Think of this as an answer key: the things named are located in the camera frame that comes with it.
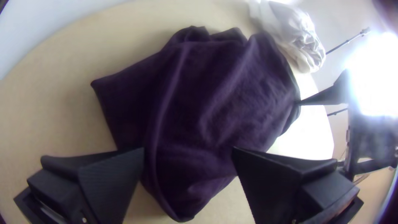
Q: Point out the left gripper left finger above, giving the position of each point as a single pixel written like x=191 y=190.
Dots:
x=108 y=180

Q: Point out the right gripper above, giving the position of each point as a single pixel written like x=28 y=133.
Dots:
x=373 y=140

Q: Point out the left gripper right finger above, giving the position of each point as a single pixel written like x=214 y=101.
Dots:
x=276 y=183

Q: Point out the black t-shirt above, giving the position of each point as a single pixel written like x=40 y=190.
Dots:
x=202 y=109

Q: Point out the black tripod stand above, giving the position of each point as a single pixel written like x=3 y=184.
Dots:
x=348 y=39

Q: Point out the heap of white clothes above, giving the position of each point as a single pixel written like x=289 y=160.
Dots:
x=298 y=37

